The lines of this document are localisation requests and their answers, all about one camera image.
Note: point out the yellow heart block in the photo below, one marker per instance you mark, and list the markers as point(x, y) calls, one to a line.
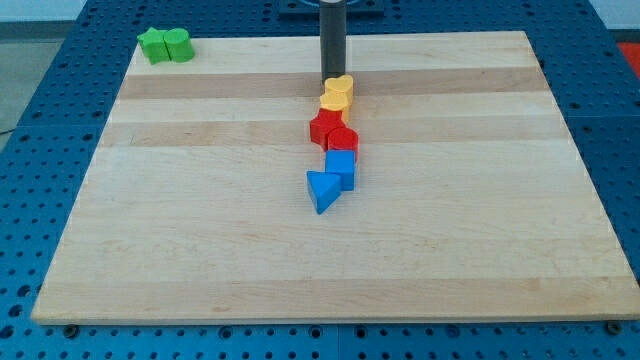
point(343, 84)

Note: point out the blue triangle block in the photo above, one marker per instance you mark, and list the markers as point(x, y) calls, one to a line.
point(323, 188)

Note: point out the blue cube block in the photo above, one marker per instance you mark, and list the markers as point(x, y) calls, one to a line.
point(342, 163)

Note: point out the red cylinder block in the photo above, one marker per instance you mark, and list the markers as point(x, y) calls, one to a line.
point(343, 138)

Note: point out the red hexagon block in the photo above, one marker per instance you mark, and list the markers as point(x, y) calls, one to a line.
point(323, 124)

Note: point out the yellow hexagon block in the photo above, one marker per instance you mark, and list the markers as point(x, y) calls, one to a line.
point(338, 102)

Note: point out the wooden board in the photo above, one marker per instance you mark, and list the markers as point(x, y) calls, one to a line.
point(471, 204)

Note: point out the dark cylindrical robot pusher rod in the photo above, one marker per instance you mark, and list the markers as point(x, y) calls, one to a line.
point(332, 21)

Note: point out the green cylinder block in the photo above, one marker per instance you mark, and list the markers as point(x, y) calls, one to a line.
point(178, 45)

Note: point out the green star block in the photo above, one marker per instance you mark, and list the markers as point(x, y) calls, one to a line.
point(153, 45)

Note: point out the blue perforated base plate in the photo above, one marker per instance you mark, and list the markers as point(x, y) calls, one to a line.
point(45, 160)

